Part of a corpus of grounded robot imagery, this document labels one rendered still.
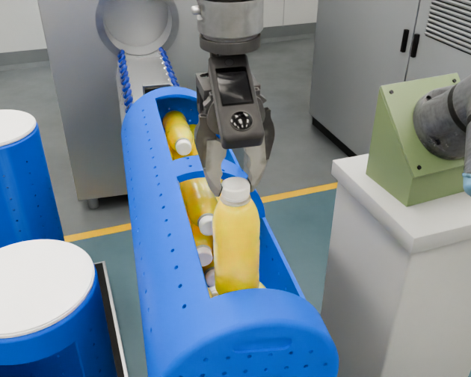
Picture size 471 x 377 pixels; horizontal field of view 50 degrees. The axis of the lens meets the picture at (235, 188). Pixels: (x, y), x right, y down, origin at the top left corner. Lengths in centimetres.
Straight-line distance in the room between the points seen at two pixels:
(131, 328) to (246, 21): 195
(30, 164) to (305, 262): 151
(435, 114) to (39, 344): 86
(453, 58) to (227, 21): 218
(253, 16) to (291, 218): 246
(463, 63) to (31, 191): 195
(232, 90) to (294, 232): 234
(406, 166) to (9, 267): 84
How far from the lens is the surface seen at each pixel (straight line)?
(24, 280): 112
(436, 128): 106
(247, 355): 74
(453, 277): 119
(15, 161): 171
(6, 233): 184
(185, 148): 128
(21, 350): 105
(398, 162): 109
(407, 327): 123
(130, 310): 246
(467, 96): 101
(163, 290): 80
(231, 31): 57
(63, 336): 105
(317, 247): 278
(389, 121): 109
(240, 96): 57
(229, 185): 67
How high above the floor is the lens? 174
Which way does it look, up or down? 33 degrees down
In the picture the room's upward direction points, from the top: straight up
